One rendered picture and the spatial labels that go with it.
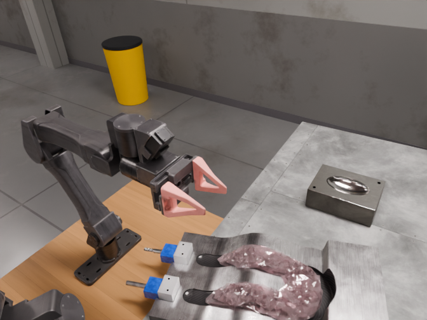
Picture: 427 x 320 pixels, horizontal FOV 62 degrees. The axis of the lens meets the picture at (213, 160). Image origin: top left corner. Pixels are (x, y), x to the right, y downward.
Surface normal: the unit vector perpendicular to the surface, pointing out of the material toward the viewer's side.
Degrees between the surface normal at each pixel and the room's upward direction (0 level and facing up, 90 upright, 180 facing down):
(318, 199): 90
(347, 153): 0
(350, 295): 0
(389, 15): 90
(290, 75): 90
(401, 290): 0
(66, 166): 60
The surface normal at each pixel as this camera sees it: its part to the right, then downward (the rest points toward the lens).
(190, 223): -0.05, -0.81
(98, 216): 0.69, -0.15
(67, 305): 0.88, -0.47
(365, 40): -0.57, 0.50
